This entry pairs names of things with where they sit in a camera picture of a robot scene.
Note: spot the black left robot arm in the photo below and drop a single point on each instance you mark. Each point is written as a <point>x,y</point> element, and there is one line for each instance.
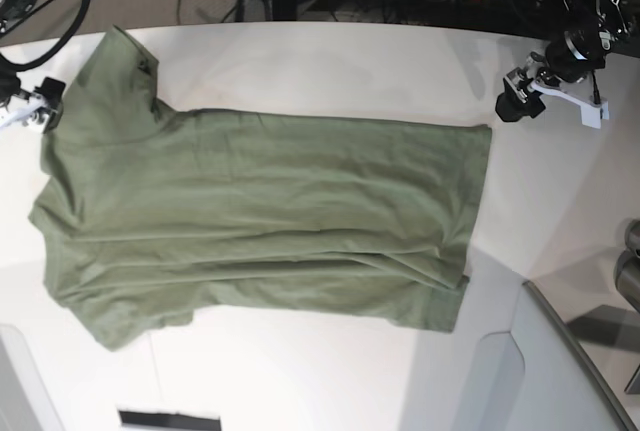
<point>580,35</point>

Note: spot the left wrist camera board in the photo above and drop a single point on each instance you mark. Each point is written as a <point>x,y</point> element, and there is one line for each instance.
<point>593,114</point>

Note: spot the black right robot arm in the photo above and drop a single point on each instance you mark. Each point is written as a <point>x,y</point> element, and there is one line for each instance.
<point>14,13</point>

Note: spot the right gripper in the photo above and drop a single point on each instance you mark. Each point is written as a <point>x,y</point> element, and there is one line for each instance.
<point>27,109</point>

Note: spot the grey metal cylinder stand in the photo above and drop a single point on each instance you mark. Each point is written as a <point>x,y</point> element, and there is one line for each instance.
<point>627,268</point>

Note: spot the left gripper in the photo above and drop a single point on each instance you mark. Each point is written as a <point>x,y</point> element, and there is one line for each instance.
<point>541,75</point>

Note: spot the green t-shirt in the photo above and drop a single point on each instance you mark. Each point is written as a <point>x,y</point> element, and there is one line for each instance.
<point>150,213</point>

